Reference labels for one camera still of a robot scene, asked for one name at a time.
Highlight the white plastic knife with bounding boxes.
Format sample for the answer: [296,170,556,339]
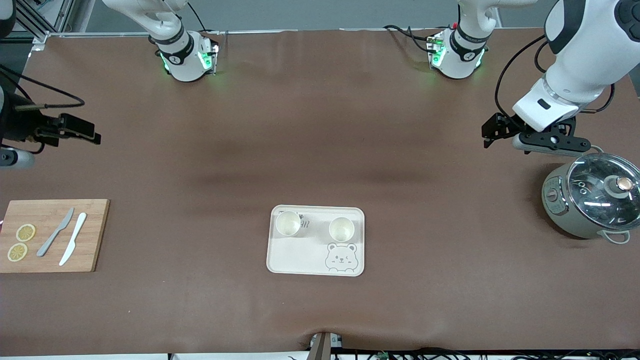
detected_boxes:
[59,212,88,267]

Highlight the grey plastic knife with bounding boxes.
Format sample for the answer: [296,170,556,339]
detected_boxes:
[36,207,75,258]

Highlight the wooden cutting board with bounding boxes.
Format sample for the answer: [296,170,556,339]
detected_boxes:
[0,199,111,274]

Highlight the cream bear print tray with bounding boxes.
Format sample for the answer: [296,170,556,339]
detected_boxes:
[266,204,366,277]

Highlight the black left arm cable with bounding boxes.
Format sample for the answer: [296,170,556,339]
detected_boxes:
[494,34,617,121]

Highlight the black arm base cable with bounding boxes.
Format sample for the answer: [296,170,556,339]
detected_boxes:
[383,24,436,54]

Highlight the glass pot lid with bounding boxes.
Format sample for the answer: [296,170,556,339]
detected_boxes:
[566,153,640,232]

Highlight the grey-green electric cooking pot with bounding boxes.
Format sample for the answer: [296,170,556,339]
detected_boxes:
[541,146,640,245]

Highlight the grey table edge clamp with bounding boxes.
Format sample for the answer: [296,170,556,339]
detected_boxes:
[309,331,344,360]

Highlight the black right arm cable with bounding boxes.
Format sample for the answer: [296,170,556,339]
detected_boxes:
[0,64,86,110]

